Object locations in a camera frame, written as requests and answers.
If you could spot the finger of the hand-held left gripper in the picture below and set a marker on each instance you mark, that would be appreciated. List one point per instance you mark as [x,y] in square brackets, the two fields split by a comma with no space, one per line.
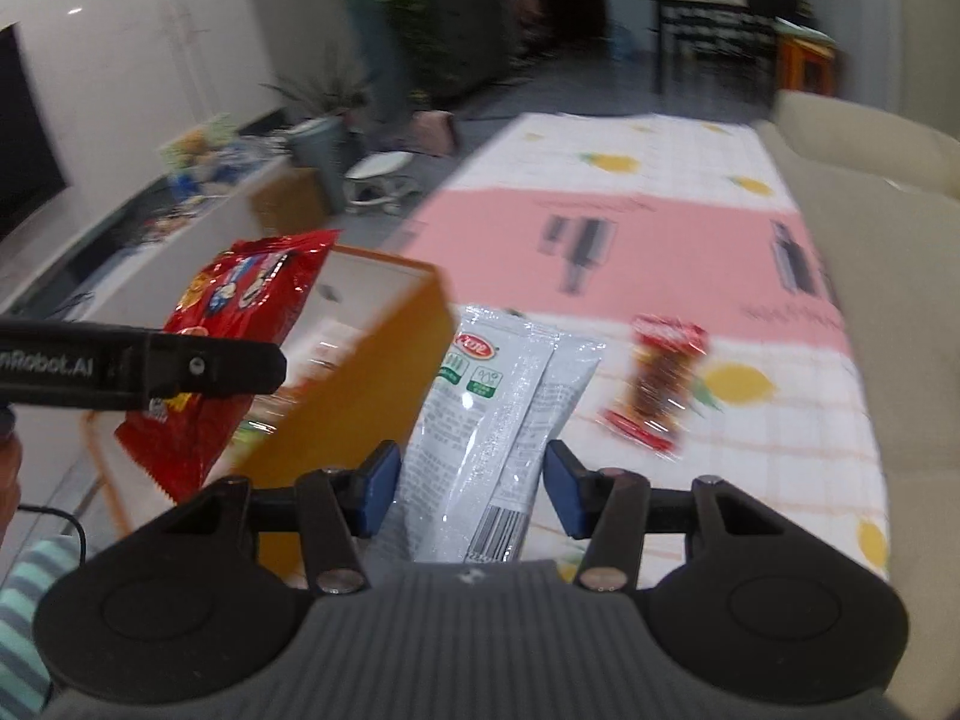
[217,367]

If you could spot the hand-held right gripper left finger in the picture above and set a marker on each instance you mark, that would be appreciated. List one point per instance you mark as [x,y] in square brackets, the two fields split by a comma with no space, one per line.
[379,489]

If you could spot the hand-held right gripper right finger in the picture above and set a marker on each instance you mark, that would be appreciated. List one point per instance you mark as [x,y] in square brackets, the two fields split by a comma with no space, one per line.
[566,493]

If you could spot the red snack bag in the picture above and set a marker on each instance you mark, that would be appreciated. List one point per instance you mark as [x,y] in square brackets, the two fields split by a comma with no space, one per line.
[247,292]

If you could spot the orange cardboard box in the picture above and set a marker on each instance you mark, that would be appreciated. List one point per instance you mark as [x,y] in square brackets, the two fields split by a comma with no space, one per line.
[375,390]

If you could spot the white grey snack packet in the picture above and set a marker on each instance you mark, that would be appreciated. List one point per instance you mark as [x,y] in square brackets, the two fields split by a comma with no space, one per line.
[487,420]

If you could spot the person's left forearm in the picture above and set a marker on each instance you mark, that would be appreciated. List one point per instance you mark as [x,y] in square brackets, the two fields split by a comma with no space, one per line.
[30,600]

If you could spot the green snack packet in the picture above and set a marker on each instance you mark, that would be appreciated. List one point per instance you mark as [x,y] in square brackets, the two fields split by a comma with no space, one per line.
[255,431]

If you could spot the white TV cabinet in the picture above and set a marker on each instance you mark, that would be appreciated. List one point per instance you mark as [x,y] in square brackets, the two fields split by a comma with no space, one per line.
[112,270]

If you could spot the dark red snack packet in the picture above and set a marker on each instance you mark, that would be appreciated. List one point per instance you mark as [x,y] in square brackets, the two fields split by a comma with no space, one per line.
[660,382]

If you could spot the brown carton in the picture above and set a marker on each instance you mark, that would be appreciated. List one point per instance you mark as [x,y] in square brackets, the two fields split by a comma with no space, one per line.
[289,202]

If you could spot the colourful box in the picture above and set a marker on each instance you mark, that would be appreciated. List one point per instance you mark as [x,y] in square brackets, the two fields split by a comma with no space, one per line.
[195,142]

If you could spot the grey planter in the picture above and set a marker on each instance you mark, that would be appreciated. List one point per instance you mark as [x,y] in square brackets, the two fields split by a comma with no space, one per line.
[319,157]

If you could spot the white round stool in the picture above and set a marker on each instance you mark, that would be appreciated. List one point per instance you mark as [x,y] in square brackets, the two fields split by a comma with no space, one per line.
[379,176]

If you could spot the printed pink white tablecloth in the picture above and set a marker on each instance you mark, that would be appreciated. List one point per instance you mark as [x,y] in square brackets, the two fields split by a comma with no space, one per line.
[675,240]

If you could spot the potted green plant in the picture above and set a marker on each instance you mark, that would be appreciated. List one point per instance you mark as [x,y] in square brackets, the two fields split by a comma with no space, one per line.
[322,90]

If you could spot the pink stool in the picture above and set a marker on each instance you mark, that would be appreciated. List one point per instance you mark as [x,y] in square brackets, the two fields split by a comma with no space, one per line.
[435,133]

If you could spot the beige sofa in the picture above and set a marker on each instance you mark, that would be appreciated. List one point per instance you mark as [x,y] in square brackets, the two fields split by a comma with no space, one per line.
[915,390]

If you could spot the tall leafy plant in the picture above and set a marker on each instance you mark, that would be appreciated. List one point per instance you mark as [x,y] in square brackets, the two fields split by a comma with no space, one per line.
[442,15]

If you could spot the orange stool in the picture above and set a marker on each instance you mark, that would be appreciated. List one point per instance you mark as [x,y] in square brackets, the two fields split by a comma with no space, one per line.
[806,64]

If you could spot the black table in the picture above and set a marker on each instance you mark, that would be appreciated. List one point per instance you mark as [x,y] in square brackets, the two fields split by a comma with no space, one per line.
[712,22]

